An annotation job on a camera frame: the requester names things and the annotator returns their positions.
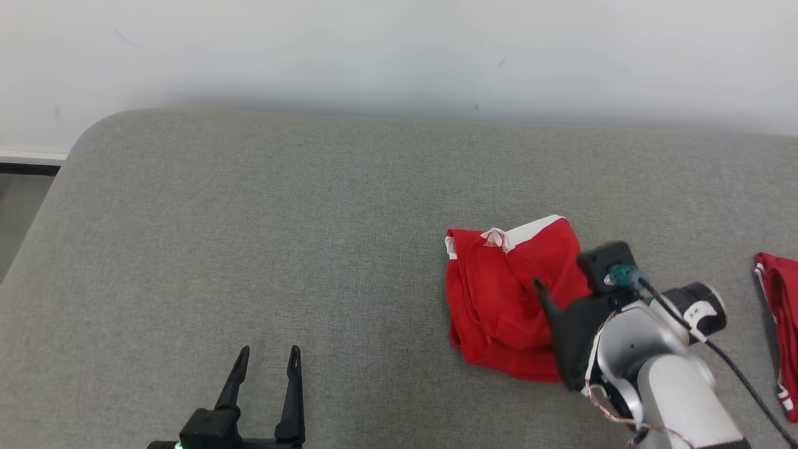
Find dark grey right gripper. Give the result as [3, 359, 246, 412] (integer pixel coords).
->
[533, 279, 625, 393]

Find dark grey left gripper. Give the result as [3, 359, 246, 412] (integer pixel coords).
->
[215, 345, 307, 449]

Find red shorts with white stripe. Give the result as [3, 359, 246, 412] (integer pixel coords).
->
[445, 215, 593, 383]

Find red shirt with white collar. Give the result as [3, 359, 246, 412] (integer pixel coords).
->
[753, 252, 798, 425]

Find grey fabric sofa seat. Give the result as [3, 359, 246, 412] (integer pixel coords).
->
[0, 107, 798, 449]

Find white skirting board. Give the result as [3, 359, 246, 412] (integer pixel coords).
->
[0, 152, 68, 167]

